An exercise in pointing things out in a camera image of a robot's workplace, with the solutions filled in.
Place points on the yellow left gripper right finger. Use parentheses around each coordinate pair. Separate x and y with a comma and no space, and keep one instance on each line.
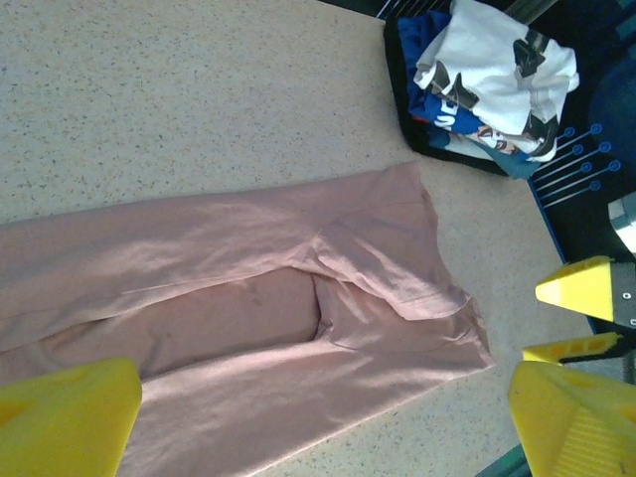
(576,427)

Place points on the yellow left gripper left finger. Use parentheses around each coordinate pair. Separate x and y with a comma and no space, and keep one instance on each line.
(64,422)

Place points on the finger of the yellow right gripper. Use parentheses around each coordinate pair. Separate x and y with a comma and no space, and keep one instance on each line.
(581,288)
(571,349)

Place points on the pink t-shirt with white lettering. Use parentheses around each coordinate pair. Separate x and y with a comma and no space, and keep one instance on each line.
(223,233)

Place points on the teal blue printed t-shirt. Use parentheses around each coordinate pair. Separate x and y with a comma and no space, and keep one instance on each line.
(517,166)

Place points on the royal blue printed t-shirt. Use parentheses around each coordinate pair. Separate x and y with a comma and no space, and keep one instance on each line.
(447,116)

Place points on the white printed t-shirt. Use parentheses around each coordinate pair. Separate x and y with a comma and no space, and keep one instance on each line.
(487,59)

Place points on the black t-shirt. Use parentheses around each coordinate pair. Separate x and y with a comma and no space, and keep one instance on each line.
(397,74)

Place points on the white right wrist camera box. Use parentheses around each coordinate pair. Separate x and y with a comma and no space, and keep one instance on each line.
(623,223)

